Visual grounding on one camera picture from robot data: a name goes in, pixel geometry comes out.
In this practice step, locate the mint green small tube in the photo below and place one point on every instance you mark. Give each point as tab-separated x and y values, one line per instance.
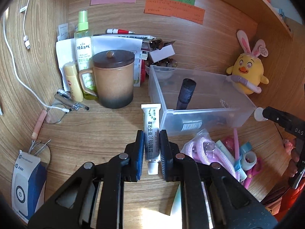
221	146

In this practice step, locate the white tape roll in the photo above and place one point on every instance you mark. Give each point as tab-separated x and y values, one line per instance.
248	160

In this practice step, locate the black pen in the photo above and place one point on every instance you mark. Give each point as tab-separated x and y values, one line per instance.
66	98

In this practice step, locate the blue white carton box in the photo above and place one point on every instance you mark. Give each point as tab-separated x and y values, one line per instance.
28	185

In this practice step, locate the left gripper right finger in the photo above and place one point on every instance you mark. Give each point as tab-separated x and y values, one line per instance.
210	196

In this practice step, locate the dark green glass bottle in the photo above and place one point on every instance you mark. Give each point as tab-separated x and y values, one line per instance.
206	122

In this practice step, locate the yellow chick plush toy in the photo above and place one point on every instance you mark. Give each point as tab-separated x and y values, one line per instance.
248	71

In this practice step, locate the small yellow lotion bottle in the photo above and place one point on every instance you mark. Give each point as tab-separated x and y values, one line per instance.
72	78

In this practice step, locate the stack of books and papers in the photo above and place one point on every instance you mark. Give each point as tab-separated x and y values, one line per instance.
65	51

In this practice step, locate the right hand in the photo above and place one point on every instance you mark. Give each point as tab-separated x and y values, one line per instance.
292	168

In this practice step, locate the wire frame eyeglasses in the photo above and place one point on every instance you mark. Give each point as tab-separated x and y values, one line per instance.
55	113

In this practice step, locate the white pill bottle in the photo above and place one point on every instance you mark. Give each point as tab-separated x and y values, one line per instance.
258	115

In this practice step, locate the bowl of colourful beads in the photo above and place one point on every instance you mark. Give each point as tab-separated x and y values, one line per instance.
164	69

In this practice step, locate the white ointment tube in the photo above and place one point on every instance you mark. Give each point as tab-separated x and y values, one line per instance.
151	136

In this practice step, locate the blue washi tape roll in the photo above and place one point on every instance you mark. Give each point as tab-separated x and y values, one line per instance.
246	147

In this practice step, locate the red white marker pen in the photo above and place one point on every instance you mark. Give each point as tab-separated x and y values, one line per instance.
118	31

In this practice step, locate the dark purple cylindrical bottle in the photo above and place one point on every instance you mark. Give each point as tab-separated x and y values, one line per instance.
187	89

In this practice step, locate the white small cardboard box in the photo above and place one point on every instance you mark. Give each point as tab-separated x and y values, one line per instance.
161	54

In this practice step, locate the pink scissors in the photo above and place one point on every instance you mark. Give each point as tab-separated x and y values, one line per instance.
253	172

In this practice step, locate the brown ceramic lidded mug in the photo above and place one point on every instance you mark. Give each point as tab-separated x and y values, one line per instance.
113	75

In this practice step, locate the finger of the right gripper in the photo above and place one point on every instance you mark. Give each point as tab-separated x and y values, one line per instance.
289	122

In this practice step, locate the clear plastic storage bin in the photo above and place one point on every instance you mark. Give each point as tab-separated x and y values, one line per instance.
214	95

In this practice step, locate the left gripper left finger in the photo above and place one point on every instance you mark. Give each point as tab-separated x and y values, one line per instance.
93	186

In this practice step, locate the pink pen with blue bow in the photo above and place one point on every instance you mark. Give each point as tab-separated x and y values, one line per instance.
237	153

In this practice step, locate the orange sticky note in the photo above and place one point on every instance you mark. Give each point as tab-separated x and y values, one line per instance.
176	9

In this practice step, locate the green spray bottle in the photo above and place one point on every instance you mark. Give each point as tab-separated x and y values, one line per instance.
83	49

